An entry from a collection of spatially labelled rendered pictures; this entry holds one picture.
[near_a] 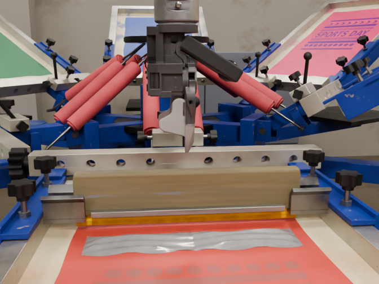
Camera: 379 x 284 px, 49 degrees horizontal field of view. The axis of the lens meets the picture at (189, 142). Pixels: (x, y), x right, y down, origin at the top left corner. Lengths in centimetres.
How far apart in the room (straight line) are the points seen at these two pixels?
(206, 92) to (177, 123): 303
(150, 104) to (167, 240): 61
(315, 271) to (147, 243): 26
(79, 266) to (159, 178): 20
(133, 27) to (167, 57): 200
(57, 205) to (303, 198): 43
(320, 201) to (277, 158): 25
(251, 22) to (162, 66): 429
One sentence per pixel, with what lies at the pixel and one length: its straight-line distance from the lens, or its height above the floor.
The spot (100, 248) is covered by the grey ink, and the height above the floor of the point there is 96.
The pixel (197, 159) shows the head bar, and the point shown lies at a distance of 98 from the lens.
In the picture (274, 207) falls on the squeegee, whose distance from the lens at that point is 78.
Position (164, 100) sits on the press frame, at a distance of 149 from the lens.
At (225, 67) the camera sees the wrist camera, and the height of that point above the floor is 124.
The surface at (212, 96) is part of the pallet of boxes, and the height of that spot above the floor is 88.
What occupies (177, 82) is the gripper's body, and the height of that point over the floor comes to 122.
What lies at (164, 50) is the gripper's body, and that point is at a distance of 71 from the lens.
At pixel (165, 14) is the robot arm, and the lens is 70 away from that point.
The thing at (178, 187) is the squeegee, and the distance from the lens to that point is 75.
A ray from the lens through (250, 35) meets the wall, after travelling 496.
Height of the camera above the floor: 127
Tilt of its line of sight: 12 degrees down
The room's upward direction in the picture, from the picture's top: straight up
